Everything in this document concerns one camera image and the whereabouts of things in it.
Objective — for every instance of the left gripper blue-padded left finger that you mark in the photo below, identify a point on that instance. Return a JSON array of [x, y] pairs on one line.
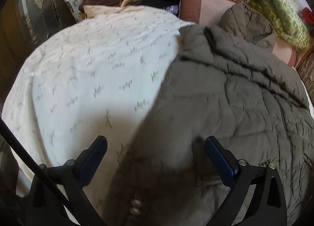
[[56, 196]]

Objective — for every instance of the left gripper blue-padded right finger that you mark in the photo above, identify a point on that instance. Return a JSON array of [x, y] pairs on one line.
[[268, 204]]

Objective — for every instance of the olive quilted hooded jacket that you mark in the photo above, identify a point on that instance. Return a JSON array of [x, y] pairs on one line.
[[226, 83]]

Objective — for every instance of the white leaf-print bed quilt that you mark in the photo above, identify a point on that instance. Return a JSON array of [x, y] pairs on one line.
[[98, 77]]

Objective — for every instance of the red cloth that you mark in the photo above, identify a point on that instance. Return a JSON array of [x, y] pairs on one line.
[[308, 16]]

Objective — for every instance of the wooden glass-panel door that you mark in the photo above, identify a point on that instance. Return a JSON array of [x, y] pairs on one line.
[[26, 24]]

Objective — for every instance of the green white patterned blanket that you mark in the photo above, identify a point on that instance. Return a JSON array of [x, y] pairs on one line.
[[287, 24]]

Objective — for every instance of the pink maroon blanket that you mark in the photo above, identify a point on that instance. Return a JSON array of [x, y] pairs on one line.
[[209, 12]]

